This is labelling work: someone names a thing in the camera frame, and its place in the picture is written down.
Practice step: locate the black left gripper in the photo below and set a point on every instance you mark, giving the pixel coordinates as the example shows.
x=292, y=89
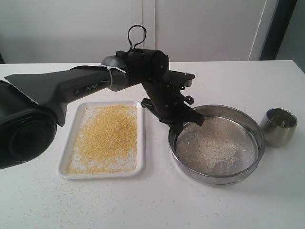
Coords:
x=163, y=103

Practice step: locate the round steel mesh sieve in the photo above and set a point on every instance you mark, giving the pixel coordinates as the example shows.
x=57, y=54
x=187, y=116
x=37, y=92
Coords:
x=252, y=149

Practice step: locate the stainless steel cup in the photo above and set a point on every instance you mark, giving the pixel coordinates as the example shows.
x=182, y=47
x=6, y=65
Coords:
x=278, y=126

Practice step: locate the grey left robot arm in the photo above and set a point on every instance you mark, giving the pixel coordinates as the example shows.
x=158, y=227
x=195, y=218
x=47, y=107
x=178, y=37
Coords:
x=32, y=106

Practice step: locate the yellow and white grain mix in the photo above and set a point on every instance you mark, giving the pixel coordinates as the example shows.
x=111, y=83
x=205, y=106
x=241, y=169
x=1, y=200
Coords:
x=212, y=148

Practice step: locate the white square tray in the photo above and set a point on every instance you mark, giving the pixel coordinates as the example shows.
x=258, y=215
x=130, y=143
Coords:
x=75, y=127

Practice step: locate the yellow millet in tray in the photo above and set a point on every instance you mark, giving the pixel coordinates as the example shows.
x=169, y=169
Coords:
x=106, y=141

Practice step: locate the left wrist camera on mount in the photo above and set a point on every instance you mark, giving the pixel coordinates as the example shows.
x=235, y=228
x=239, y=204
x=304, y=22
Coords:
x=179, y=81

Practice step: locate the dark door frame post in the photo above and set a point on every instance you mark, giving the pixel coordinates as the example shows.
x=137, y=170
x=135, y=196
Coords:
x=277, y=29

